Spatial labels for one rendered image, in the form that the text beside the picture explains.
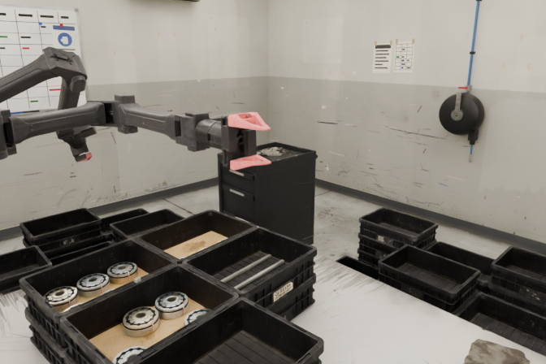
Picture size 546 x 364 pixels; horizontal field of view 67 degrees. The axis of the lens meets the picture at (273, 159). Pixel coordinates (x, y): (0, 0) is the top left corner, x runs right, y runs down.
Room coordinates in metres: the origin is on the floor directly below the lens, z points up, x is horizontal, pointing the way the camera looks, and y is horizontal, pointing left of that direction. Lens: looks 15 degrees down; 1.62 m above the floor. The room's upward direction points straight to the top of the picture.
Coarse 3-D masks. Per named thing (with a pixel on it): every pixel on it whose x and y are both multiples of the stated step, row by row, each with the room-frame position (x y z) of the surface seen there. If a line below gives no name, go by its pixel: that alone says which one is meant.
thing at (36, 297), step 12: (132, 240) 1.43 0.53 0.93; (96, 252) 1.34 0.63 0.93; (156, 252) 1.34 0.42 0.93; (60, 264) 1.25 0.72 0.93; (24, 276) 1.17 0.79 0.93; (144, 276) 1.17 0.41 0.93; (24, 288) 1.12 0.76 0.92; (120, 288) 1.10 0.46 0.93; (36, 300) 1.06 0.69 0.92; (96, 300) 1.04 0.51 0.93; (48, 312) 1.00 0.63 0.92
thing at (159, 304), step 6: (162, 294) 1.18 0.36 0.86; (168, 294) 1.18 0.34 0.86; (174, 294) 1.18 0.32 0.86; (180, 294) 1.18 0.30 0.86; (156, 300) 1.15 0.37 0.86; (162, 300) 1.15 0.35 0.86; (180, 300) 1.15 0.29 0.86; (186, 300) 1.15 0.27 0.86; (156, 306) 1.11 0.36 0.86; (162, 306) 1.11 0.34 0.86; (168, 306) 1.11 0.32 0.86; (174, 306) 1.11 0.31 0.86; (180, 306) 1.11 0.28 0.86
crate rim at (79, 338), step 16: (160, 272) 1.20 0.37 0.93; (192, 272) 1.20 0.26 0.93; (128, 288) 1.10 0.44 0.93; (224, 288) 1.10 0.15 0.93; (96, 304) 1.03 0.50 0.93; (224, 304) 1.02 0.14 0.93; (64, 320) 0.95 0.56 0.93; (80, 336) 0.89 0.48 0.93; (96, 352) 0.83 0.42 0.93; (144, 352) 0.83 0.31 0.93
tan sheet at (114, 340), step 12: (192, 300) 1.19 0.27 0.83; (120, 324) 1.07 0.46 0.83; (168, 324) 1.07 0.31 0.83; (180, 324) 1.07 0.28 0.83; (96, 336) 1.01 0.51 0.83; (108, 336) 1.01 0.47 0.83; (120, 336) 1.01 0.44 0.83; (144, 336) 1.01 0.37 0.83; (156, 336) 1.01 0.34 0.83; (108, 348) 0.97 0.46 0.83; (120, 348) 0.97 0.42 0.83
